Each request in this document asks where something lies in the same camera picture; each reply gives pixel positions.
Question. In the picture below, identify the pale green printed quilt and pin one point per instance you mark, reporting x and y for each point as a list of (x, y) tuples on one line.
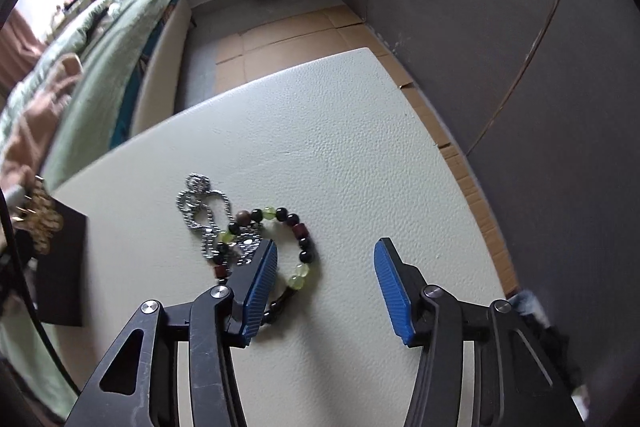
[(65, 37)]

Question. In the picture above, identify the grey wardrobe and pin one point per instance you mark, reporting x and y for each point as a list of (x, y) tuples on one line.
[(475, 32)]

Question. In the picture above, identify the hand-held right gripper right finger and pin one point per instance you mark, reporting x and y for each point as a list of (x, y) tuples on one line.
[(392, 292)]

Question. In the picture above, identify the pink curtain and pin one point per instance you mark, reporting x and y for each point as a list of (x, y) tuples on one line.
[(17, 52)]

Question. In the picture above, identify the pink fleece blanket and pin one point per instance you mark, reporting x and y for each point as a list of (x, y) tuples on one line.
[(45, 107)]

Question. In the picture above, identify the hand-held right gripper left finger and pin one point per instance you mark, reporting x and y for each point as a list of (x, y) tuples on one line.
[(260, 287)]

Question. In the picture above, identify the black jewelry box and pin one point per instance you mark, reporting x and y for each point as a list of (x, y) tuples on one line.
[(65, 267)]

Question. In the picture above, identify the bed with green sheet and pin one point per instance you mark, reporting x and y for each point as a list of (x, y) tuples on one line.
[(100, 82)]

